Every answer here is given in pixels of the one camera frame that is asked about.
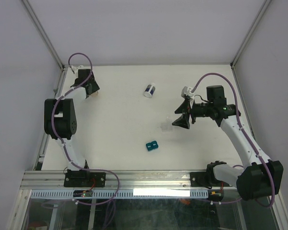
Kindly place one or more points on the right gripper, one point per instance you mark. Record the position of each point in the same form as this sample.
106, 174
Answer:
185, 108

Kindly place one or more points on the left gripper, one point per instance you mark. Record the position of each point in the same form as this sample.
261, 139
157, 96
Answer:
95, 87

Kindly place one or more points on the clear pill organizer box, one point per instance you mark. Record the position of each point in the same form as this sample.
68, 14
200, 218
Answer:
166, 126

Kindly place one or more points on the clear pill bottle yellow capsules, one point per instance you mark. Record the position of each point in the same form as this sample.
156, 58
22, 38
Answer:
95, 94

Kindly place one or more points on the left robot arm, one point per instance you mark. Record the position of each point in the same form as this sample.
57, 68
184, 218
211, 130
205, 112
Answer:
60, 116

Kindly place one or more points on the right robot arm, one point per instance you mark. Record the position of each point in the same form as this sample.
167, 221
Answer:
260, 176

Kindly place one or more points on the white blue pill bottle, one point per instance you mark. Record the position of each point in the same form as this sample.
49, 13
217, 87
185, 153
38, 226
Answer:
149, 91

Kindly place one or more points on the teal pill organizer box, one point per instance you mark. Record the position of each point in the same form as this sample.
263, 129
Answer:
153, 145

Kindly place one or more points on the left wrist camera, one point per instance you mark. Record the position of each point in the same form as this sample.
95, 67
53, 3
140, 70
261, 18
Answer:
74, 69

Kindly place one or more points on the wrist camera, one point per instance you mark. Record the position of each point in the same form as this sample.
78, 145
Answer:
187, 92
74, 69

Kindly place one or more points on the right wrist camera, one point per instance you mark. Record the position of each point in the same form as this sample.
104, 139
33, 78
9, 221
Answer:
187, 92

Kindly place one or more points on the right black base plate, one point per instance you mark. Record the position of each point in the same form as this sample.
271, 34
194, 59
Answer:
208, 179

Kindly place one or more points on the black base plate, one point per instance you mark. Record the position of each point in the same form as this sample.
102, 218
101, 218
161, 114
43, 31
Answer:
208, 179
82, 179

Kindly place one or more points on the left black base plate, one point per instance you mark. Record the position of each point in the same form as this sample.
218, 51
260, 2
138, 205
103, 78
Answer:
82, 179

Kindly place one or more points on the aluminium mounting rail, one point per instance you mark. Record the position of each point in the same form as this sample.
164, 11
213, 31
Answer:
54, 179

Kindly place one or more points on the perforated cable tray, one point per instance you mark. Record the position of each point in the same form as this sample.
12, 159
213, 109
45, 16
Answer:
136, 193

